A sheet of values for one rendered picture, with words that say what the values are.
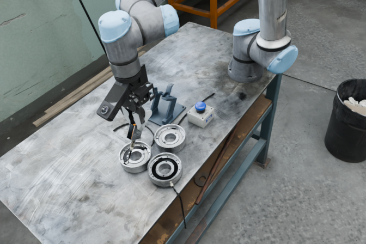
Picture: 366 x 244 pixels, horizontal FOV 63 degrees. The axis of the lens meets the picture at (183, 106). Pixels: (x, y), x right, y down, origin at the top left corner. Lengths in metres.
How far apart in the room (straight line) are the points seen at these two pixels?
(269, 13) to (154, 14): 0.39
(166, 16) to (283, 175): 1.42
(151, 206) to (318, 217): 1.15
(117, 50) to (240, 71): 0.64
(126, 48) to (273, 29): 0.50
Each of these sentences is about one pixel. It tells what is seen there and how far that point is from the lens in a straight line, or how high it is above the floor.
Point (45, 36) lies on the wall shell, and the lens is 2.50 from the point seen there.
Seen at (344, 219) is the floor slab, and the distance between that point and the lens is 1.90.
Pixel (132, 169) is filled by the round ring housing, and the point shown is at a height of 0.83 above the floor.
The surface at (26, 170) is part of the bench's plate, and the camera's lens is 1.13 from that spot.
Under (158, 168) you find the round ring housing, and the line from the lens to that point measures 0.94.
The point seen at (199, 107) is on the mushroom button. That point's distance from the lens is 1.04.
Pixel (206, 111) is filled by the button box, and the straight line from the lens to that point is 1.06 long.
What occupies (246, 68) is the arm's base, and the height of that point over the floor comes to 0.86.
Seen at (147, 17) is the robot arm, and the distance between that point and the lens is 0.74.
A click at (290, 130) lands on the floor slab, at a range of 2.19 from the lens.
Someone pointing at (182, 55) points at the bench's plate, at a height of 0.80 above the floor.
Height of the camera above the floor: 1.59
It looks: 43 degrees down
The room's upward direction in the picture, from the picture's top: 6 degrees counter-clockwise
